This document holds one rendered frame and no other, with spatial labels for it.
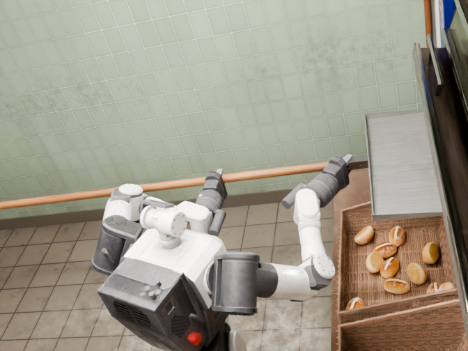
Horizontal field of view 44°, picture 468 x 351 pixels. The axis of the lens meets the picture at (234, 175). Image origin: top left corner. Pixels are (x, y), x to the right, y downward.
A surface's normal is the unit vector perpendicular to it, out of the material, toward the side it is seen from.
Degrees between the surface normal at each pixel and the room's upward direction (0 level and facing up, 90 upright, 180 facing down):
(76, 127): 90
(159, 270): 1
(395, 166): 0
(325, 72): 90
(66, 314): 0
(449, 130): 11
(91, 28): 90
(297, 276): 53
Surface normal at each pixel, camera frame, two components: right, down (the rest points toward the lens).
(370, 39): -0.14, 0.63
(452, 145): -0.07, -0.78
